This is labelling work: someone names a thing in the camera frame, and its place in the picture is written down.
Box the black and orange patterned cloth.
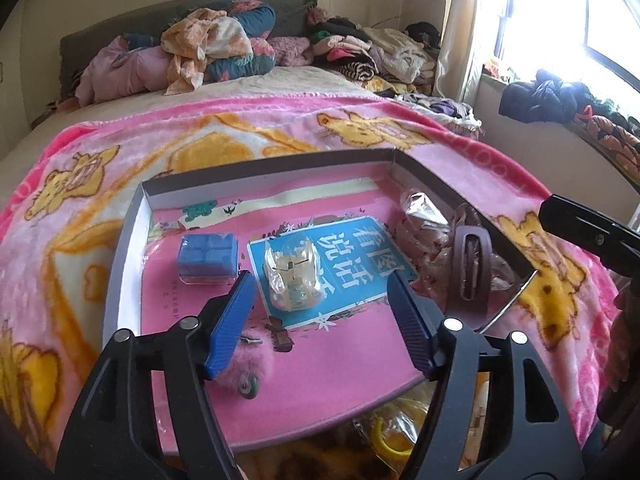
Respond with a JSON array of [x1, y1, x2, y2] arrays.
[[572, 102, 640, 183]]

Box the beige floral cloth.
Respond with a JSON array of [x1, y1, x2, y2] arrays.
[[161, 7, 256, 97]]

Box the yellow hair ties in bag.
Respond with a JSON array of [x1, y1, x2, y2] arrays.
[[350, 392, 443, 463]]

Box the bed with beige sheet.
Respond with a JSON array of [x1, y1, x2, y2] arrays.
[[0, 62, 426, 161]]

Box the pink pompom hair tie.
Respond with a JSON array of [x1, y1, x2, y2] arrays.
[[217, 342, 276, 403]]

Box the black garment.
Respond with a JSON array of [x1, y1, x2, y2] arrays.
[[405, 21, 444, 51]]

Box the pink quilt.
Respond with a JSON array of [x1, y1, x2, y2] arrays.
[[75, 35, 177, 107]]

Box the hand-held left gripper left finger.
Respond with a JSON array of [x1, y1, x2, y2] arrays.
[[55, 269, 257, 480]]

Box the pile of clothes on bed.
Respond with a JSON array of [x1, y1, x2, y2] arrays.
[[59, 0, 318, 106]]

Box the zebra striped cloth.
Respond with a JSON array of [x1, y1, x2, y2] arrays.
[[332, 60, 379, 82]]

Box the window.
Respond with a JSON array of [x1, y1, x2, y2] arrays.
[[480, 0, 640, 111]]

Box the dark clothes heap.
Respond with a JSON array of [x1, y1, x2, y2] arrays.
[[499, 69, 601, 126]]

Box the small clear plastic bag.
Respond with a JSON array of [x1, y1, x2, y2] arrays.
[[397, 189, 451, 233]]

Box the cream curtain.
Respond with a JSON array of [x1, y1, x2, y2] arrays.
[[432, 0, 516, 111]]

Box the brown hair clip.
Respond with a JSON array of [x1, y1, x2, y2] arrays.
[[447, 224, 495, 328]]

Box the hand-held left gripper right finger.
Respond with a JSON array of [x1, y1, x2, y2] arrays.
[[386, 269, 586, 480]]

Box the shallow brown cardboard box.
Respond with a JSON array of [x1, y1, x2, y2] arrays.
[[102, 147, 543, 456]]

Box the blue floral quilt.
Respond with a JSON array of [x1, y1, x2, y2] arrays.
[[202, 2, 278, 82]]

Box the small blue box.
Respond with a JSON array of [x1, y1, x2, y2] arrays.
[[177, 232, 239, 287]]

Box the pearl claw clip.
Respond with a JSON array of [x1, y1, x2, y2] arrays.
[[261, 237, 327, 317]]

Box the pink book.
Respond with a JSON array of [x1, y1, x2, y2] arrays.
[[140, 175, 441, 453]]

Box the pile of mixed clothes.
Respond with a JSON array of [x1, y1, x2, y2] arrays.
[[307, 7, 442, 87]]

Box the speckled butterfly claw clip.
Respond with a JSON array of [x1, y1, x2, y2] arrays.
[[440, 202, 522, 293]]

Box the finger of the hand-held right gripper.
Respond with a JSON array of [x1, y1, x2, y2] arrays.
[[539, 194, 640, 277]]

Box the pink knit garment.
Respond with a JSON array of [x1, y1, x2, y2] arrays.
[[267, 35, 314, 67]]

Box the white garment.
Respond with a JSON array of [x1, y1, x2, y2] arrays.
[[362, 26, 439, 84]]

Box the pink printed blanket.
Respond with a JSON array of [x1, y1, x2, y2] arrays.
[[0, 92, 640, 480]]

